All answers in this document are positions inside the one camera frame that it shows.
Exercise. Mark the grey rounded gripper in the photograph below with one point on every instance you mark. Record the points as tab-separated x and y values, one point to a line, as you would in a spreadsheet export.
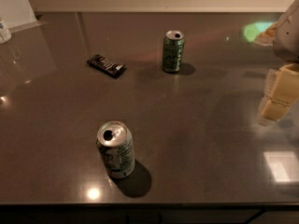
288	36

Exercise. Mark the silver 7up soda can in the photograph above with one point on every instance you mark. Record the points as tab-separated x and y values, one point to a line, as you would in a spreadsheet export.
115	144

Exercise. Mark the green soda can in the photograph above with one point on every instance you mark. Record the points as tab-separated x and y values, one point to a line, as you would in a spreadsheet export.
173	51

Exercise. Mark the dark chocolate bar wrapper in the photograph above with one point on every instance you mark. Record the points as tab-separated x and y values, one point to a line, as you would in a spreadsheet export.
106	66

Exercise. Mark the white angled board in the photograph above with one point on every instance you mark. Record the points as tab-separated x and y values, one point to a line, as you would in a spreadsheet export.
19	15

